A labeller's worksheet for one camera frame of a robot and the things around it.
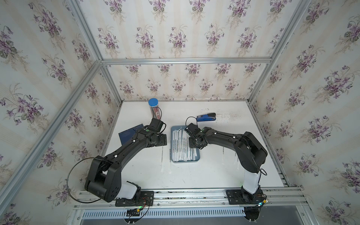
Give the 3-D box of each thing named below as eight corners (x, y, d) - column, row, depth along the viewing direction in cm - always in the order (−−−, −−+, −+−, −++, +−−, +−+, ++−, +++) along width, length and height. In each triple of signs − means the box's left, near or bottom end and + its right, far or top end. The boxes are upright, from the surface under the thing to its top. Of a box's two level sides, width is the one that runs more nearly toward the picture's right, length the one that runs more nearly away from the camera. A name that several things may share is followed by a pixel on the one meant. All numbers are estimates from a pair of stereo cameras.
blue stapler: (197, 121, 108) (197, 118, 105) (196, 117, 111) (196, 114, 108) (215, 120, 109) (216, 117, 106) (213, 115, 112) (214, 112, 109)
